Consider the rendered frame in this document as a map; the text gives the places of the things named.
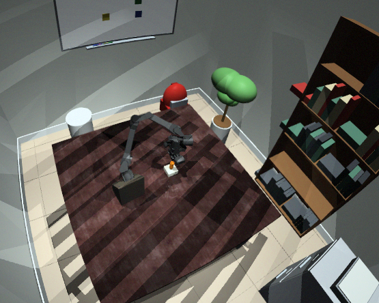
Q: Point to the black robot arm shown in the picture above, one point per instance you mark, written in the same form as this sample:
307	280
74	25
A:
176	141

